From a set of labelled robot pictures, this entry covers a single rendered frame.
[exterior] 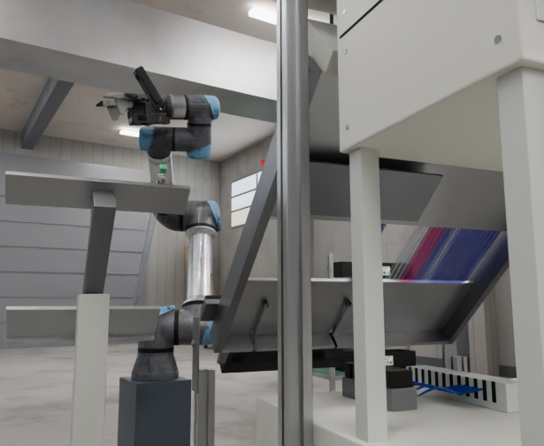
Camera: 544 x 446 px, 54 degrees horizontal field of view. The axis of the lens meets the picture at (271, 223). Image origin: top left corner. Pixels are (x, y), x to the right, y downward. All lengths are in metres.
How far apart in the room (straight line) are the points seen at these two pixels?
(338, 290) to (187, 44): 3.90
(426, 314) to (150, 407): 0.87
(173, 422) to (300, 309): 1.05
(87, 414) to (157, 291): 10.23
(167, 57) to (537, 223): 4.48
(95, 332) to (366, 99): 0.72
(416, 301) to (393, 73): 0.89
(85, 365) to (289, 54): 0.71
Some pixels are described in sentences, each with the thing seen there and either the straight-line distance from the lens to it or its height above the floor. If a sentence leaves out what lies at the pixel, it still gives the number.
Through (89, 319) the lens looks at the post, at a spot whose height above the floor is 0.76.
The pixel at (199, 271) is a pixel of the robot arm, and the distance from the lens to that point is 1.87.
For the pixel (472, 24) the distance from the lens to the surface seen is 0.59.
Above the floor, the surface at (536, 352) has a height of 0.75.
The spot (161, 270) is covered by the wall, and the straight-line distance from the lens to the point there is 11.41.
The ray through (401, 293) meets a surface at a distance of 1.43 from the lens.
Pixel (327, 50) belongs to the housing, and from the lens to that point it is 0.90.
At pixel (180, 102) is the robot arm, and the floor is 1.38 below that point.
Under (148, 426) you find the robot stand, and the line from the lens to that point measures 1.79.
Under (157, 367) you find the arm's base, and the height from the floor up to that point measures 0.59.
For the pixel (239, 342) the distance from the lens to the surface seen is 1.33.
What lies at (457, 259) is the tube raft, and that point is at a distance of 1.45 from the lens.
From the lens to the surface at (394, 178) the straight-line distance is 1.09.
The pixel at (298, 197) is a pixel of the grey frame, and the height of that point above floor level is 0.95.
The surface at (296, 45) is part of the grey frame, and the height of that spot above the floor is 1.20.
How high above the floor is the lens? 0.79
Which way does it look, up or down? 8 degrees up
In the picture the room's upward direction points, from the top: straight up
